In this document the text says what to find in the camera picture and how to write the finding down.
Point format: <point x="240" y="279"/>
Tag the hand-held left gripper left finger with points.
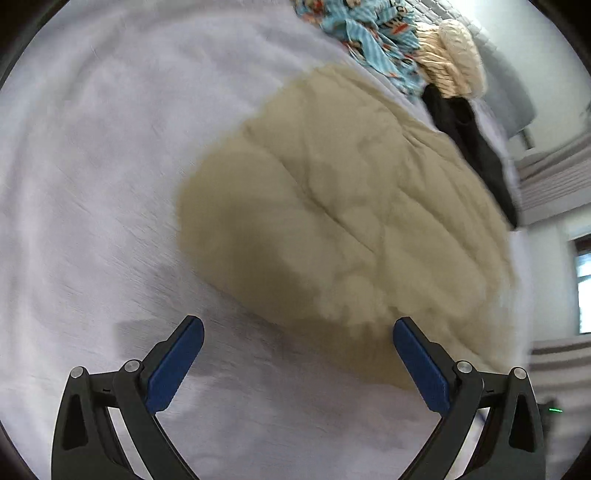
<point x="173" y="369"/>

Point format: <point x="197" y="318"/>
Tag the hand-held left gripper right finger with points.
<point x="422" y="369"/>

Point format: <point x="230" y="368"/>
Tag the beige puffer jacket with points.
<point x="332" y="207"/>

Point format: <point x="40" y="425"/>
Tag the window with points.
<point x="582" y="277"/>

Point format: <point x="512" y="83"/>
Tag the lavender fleece blanket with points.
<point x="101" y="161"/>

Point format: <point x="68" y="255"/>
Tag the grey ribbed curtain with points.
<point x="554" y="184"/>

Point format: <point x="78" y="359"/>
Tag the black folded garment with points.
<point x="480" y="147"/>

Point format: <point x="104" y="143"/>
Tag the grey padded headboard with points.
<point x="508" y="92"/>

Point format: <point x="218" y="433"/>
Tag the cream striped garment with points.
<point x="436" y="64"/>

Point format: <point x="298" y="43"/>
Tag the cream quilted pillow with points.
<point x="466" y="55"/>

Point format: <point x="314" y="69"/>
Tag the blue cartoon print pajamas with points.
<point x="369" y="41"/>

